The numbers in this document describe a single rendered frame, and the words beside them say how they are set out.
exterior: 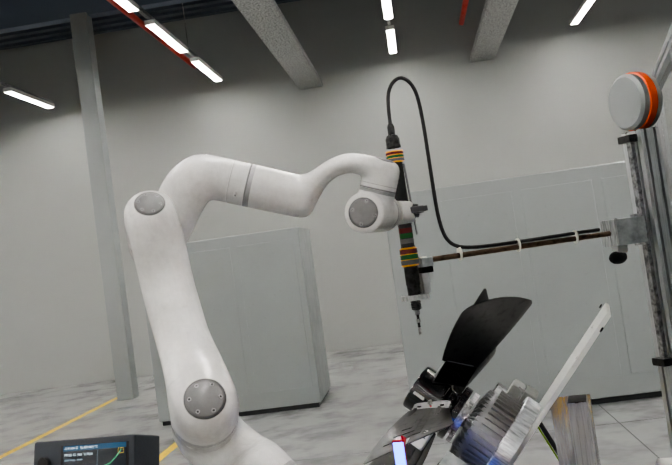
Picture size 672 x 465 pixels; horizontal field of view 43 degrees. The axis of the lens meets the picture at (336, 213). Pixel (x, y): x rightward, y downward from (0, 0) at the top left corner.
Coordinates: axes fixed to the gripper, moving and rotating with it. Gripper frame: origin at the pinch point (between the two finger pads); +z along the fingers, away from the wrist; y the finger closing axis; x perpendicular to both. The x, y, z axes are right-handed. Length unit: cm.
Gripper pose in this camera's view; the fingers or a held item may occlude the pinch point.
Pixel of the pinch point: (398, 213)
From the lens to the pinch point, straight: 201.1
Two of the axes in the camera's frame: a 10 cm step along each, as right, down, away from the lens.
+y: 9.5, -1.5, -2.9
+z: 2.9, 0.1, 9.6
